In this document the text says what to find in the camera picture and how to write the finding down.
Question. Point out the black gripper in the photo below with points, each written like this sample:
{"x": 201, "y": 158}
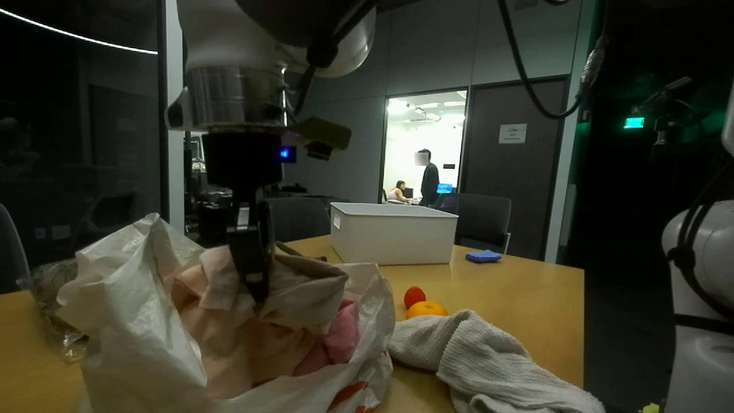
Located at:
{"x": 240, "y": 165}

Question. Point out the peach t-shirt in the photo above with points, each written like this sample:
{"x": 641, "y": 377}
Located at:
{"x": 242, "y": 343}

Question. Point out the white orange plastic bag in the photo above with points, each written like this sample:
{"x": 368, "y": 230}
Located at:
{"x": 140, "y": 358}

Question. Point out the pink t-shirt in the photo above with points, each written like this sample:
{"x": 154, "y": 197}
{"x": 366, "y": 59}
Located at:
{"x": 337, "y": 345}

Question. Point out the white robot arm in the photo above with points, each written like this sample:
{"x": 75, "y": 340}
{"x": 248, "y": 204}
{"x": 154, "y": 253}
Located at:
{"x": 248, "y": 70}

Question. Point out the clear bag of granola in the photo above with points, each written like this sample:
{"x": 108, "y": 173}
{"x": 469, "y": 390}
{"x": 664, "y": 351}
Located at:
{"x": 45, "y": 283}

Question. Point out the white plastic bin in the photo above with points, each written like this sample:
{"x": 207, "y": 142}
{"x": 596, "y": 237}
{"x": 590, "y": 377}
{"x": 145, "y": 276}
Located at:
{"x": 390, "y": 231}

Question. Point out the small red tomato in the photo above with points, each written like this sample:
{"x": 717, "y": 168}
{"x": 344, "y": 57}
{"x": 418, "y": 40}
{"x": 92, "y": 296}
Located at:
{"x": 412, "y": 296}

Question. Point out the orange fruit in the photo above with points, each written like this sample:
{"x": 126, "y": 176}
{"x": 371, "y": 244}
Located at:
{"x": 426, "y": 307}

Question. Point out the grey office chair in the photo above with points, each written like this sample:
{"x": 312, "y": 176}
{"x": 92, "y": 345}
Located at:
{"x": 485, "y": 220}

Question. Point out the blue sponge cloth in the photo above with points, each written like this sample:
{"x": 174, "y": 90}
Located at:
{"x": 482, "y": 255}

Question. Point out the white grey towel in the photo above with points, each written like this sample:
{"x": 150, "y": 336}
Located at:
{"x": 485, "y": 368}

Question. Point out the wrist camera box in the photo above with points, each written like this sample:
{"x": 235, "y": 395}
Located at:
{"x": 322, "y": 135}

